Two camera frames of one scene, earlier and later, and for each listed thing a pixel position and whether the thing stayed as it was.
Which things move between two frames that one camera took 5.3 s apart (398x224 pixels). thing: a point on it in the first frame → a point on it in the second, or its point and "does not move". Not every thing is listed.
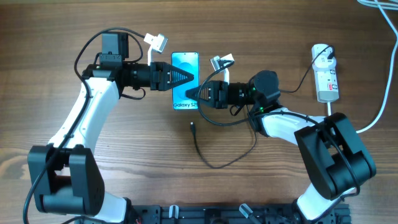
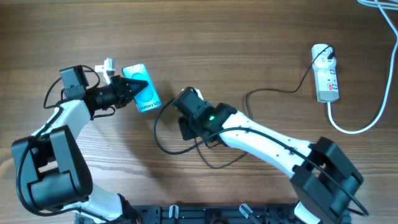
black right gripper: x=219 y=94 → x=188 y=133
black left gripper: x=163 y=84 → x=120 y=85
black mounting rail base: x=229 y=214 does not move
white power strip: x=324 y=64 does not move
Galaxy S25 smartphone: x=188 y=61 → x=148 y=99
